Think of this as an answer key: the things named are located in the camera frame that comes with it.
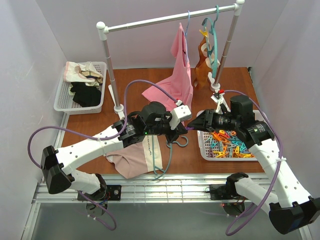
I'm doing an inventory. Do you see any teal clothes hanger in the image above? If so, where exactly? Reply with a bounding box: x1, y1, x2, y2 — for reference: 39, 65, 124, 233
152, 136, 189, 181

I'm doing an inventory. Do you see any mauve underwear white waistband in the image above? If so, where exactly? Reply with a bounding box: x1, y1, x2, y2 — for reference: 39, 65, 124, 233
106, 136, 163, 179

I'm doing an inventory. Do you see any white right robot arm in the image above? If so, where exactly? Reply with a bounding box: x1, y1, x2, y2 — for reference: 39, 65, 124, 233
187, 94, 320, 235

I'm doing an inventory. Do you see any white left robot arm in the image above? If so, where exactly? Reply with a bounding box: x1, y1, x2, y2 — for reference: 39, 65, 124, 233
40, 101, 192, 198

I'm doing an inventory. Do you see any brown beige underwear hanging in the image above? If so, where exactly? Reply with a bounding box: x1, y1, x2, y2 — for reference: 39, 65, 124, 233
193, 37, 212, 90

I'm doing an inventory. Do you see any teal hanger on right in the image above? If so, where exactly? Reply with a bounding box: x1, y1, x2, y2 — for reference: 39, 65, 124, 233
201, 5, 220, 79

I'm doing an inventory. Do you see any yellow clothespin on hanger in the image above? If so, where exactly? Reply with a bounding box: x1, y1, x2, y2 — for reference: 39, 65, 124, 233
199, 28, 209, 41

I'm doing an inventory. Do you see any blue thin hanger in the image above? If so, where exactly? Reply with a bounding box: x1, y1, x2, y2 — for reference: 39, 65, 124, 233
184, 10, 191, 63

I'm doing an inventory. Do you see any white clothespin basket right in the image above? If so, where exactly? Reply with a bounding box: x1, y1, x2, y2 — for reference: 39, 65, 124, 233
196, 109, 262, 162

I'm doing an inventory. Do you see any pile of coloured clothespins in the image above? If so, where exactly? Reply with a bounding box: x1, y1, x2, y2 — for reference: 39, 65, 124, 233
201, 130, 254, 160

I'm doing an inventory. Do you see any pink t-shirt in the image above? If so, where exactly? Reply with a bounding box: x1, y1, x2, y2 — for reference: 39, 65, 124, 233
142, 24, 193, 112

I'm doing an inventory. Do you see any black garment in basket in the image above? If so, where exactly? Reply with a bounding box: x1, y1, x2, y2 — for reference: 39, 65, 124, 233
70, 82, 102, 108

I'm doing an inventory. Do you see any cream pink garment in basket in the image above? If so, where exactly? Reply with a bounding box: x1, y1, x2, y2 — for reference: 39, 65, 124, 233
63, 61, 104, 87

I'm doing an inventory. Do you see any white laundry basket left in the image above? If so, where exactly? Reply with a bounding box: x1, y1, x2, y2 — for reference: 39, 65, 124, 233
54, 61, 107, 115

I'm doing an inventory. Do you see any white clothes rack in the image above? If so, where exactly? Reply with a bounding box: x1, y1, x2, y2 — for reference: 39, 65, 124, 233
96, 0, 246, 121

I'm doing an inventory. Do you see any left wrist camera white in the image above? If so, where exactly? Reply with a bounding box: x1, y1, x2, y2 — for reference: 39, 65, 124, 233
169, 99, 192, 130

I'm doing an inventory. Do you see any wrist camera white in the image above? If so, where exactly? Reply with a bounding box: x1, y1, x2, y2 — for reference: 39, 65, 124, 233
211, 89, 230, 114
169, 99, 192, 130

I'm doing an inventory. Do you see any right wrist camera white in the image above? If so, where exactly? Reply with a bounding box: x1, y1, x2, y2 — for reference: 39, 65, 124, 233
211, 89, 230, 114

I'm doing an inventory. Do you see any aluminium mounting rail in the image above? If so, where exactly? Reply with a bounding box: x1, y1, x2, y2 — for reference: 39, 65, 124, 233
32, 173, 301, 205

